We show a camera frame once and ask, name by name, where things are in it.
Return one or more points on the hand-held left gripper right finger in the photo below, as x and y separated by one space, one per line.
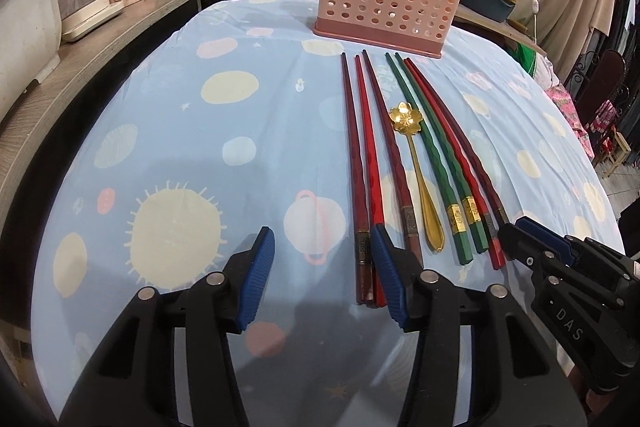
387 277

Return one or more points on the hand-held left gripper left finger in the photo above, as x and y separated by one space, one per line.
257 277

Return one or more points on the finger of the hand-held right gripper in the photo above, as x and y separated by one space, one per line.
522 247
582 254

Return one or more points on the dark maroon chopstick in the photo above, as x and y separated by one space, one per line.
499 209

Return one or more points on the green chopstick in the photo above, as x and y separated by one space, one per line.
471 209
454 217

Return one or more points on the dark red chopstick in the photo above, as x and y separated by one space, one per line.
359 207

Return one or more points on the dark brown chopstick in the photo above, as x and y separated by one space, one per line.
391 157

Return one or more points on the gold flower spoon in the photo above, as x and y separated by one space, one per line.
402 117

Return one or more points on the blue printed bed sheet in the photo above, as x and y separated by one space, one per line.
200 157

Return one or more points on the pink floral cloth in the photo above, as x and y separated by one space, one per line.
567 117

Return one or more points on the dark wooden chair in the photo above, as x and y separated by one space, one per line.
602 82

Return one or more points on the grey wooden shelf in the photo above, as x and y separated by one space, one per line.
100 57

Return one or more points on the white plastic tub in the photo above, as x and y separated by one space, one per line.
25 37

